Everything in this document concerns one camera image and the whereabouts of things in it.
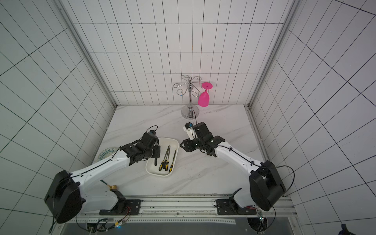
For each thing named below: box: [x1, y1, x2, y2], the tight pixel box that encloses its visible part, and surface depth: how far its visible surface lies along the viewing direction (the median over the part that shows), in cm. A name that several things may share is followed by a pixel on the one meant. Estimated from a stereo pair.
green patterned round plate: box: [97, 146, 120, 162], surface depth 91 cm
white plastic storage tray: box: [145, 137, 180, 177], surface depth 89 cm
